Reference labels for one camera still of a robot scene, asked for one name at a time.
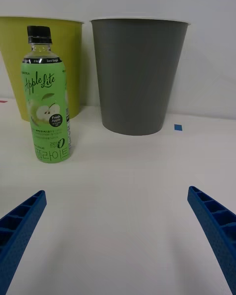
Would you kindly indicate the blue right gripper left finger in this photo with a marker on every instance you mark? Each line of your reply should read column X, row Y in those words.
column 17, row 236

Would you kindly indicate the yellow-green plastic waste bin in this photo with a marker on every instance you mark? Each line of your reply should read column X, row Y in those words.
column 71, row 66

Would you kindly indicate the green label plastic bottle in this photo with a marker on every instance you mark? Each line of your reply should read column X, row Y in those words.
column 48, row 118

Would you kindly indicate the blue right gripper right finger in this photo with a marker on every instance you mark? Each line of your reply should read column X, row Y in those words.
column 218, row 236

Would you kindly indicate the grey plastic waste bin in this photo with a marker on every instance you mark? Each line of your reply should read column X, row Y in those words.
column 137, row 78

